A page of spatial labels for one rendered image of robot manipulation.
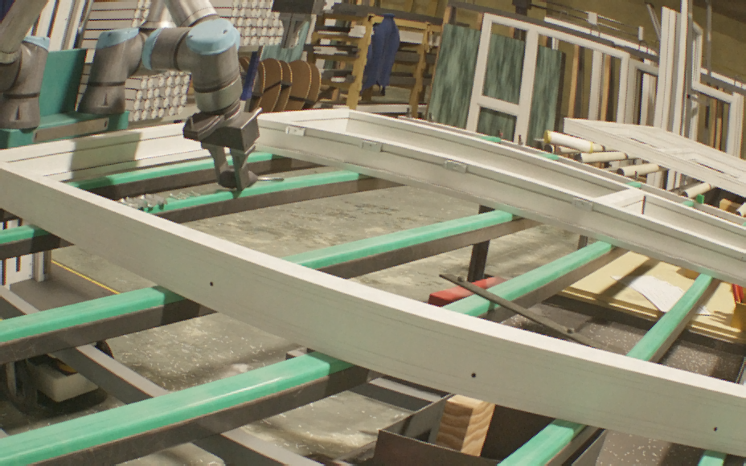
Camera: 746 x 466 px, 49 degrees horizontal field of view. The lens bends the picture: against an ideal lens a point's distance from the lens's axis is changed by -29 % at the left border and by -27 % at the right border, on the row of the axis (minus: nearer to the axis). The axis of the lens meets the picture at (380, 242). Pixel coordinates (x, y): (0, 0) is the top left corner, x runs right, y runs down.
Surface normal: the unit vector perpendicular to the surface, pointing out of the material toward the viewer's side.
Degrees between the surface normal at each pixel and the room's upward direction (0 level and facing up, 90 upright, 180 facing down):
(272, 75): 80
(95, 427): 0
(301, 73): 75
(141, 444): 90
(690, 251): 90
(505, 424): 90
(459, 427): 90
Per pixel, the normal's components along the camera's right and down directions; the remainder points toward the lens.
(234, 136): -0.50, 0.60
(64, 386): 0.90, 0.23
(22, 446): 0.16, -0.96
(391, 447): -0.48, 0.11
